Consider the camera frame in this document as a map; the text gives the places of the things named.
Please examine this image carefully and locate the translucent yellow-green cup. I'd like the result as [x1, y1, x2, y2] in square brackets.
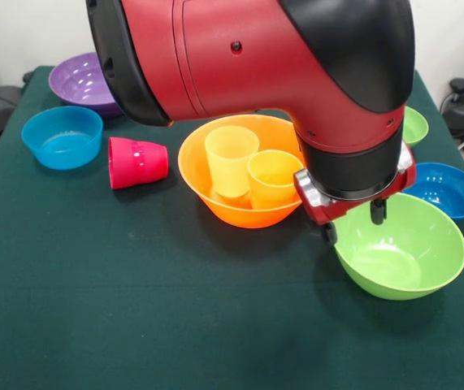
[204, 125, 261, 199]

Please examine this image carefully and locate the dark blue bowl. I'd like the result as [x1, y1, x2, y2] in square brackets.
[401, 162, 464, 221]

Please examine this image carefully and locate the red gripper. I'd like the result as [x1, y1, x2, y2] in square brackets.
[293, 142, 418, 246]

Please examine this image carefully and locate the yellow cup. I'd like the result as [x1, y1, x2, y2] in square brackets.
[246, 149, 306, 210]

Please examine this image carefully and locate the light blue bowl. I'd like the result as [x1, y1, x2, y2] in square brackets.
[20, 106, 104, 171]

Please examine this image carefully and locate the large orange bowl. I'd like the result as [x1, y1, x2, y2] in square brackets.
[177, 114, 308, 230]

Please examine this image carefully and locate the large green bowl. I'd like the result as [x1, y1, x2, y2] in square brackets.
[332, 193, 464, 301]

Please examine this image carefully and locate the large purple bowl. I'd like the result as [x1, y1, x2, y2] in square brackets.
[48, 51, 124, 119]

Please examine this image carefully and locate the red cup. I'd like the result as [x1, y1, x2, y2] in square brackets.
[107, 136, 170, 191]

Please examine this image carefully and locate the small green bowl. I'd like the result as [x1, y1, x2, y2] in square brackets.
[401, 106, 430, 149]

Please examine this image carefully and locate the dark green table cloth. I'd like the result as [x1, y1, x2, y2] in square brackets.
[0, 65, 464, 390]

